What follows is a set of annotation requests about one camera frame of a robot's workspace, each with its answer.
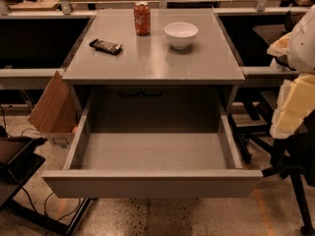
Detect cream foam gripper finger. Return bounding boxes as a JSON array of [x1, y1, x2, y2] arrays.
[[270, 75, 315, 140]]

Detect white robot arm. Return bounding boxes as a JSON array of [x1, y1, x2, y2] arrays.
[[267, 6, 315, 139]]

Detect grey open top drawer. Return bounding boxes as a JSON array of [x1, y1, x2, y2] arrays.
[[43, 87, 262, 199]]

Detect black office chair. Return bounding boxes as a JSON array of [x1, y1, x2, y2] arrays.
[[229, 10, 315, 236]]

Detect white ceramic bowl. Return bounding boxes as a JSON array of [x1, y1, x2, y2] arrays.
[[164, 22, 199, 49]]

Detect grey cabinet counter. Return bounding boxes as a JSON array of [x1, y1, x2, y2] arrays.
[[63, 9, 244, 86]]

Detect red soda can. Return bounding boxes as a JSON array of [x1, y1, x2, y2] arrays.
[[134, 1, 151, 35]]

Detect brown cardboard box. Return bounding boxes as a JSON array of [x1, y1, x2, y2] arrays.
[[29, 72, 78, 148]]

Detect black cart at left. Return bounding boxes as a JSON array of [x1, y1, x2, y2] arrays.
[[0, 137, 91, 236]]

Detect black floor cable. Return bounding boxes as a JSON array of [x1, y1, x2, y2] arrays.
[[19, 187, 83, 236]]

